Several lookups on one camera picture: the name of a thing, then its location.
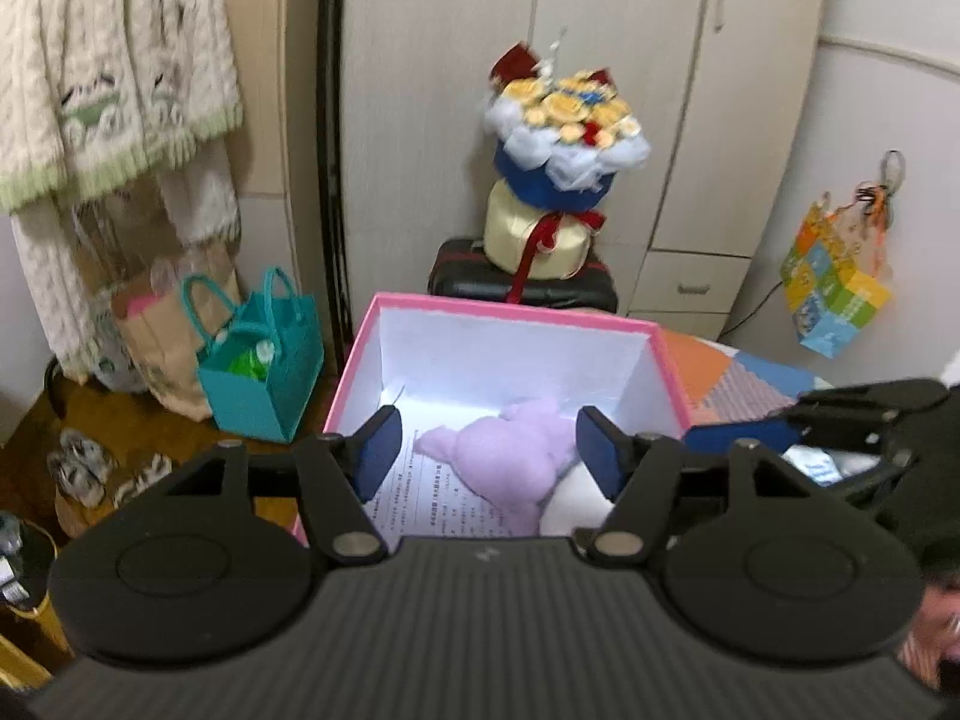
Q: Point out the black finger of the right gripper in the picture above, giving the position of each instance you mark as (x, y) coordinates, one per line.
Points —
(867, 478)
(776, 434)

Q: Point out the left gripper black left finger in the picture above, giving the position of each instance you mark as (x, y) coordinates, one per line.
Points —
(227, 551)

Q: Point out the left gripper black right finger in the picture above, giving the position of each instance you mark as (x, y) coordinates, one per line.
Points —
(748, 551)

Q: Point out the white plush cat toy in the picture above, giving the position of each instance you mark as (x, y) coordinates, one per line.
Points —
(576, 502)

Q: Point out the purple plush toy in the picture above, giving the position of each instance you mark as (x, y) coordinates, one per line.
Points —
(513, 460)

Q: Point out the person's right hand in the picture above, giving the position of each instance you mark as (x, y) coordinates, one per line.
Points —
(933, 636)

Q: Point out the colourful checked table cloth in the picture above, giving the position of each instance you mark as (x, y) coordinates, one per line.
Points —
(726, 385)

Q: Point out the colourful hanging gift bag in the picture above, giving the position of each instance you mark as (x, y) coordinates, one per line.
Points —
(836, 275)

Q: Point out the patterned slippers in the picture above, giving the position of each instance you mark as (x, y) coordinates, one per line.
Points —
(85, 471)

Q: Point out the teal tote bag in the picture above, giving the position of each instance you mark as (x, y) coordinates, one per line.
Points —
(259, 360)

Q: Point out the cluttered side shelf items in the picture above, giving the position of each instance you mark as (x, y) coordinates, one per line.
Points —
(27, 553)

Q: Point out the printed white paper sheet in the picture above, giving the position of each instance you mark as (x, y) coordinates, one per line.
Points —
(422, 497)

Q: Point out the brown paper bag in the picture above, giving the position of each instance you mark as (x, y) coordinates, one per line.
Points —
(160, 337)

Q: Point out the pink cardboard storage box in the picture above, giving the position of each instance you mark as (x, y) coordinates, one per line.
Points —
(448, 362)

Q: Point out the black stool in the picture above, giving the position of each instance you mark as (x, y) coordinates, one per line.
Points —
(462, 271)

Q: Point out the yellow flower bouquet blue wrap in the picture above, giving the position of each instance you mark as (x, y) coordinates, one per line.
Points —
(559, 143)

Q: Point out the beige wardrobe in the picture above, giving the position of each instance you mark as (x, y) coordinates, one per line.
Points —
(675, 117)

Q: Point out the cream knitted cardigan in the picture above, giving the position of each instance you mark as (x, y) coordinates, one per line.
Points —
(96, 95)

